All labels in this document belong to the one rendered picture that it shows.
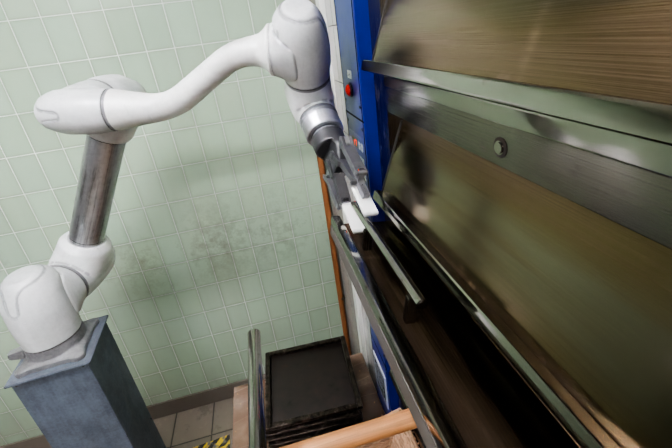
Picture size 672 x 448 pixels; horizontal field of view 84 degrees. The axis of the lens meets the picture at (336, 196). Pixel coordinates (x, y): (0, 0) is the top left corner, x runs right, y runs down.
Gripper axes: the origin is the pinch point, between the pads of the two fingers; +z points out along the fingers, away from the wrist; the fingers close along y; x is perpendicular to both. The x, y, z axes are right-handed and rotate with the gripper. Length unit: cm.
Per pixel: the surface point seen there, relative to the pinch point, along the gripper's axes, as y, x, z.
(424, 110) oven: -24.6, -2.3, -1.5
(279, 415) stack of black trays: 70, 10, 24
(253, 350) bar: 30.8, 20.3, 13.1
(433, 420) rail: -18.7, 14.2, 35.3
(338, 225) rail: 3.4, 3.8, 0.7
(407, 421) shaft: 7.1, 3.6, 35.8
